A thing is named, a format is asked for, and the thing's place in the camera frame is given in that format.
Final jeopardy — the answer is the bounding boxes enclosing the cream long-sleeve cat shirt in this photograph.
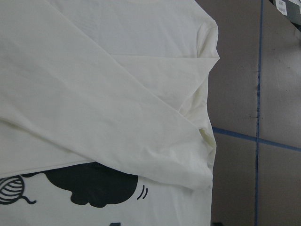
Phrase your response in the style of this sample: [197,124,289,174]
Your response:
[0,0,219,226]

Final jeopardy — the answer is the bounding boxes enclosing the black box with label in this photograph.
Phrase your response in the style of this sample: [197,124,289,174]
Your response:
[273,0,301,31]

